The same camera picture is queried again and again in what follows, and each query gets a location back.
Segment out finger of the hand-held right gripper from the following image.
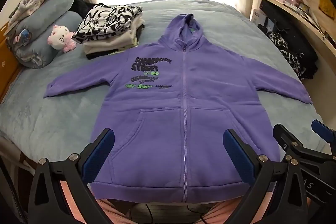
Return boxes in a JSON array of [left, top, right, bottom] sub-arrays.
[[311, 120, 336, 139], [272, 123, 336, 163]]

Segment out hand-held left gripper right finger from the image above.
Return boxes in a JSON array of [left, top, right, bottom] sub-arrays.
[[223, 129, 313, 224]]

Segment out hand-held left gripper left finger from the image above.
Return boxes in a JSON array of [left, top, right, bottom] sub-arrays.
[[28, 128, 115, 224]]

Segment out purple zip hoodie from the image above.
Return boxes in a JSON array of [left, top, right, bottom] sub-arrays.
[[43, 13, 313, 205]]

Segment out grey-blue fleece bed blanket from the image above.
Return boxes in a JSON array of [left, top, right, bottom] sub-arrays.
[[0, 0, 324, 164]]

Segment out person's pink pants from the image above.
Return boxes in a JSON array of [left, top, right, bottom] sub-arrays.
[[58, 179, 276, 224]]

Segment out black and white patterned cloth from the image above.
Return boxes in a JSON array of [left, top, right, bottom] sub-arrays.
[[265, 30, 319, 80]]

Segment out black folded garment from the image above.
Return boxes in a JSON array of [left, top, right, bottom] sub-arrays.
[[86, 49, 126, 59]]

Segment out wooden shelf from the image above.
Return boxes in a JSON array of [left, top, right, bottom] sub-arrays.
[[259, 0, 336, 67]]

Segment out white and pink cat plush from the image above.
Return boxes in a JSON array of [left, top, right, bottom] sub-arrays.
[[47, 25, 76, 53]]

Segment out white cardboard box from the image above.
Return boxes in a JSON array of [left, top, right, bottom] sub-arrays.
[[251, 8, 265, 27]]

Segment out yellow paper bag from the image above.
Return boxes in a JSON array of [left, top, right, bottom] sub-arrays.
[[319, 0, 336, 17]]

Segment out yellow wooden headboard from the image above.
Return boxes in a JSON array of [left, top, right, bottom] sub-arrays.
[[0, 24, 19, 98]]

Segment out black and white printed garment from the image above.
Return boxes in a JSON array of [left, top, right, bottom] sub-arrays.
[[71, 3, 143, 44]]

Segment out folded grey-blue quilt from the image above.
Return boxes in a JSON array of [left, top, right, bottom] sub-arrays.
[[7, 0, 84, 69]]

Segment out black cable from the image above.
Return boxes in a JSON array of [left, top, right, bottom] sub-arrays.
[[146, 203, 210, 224]]

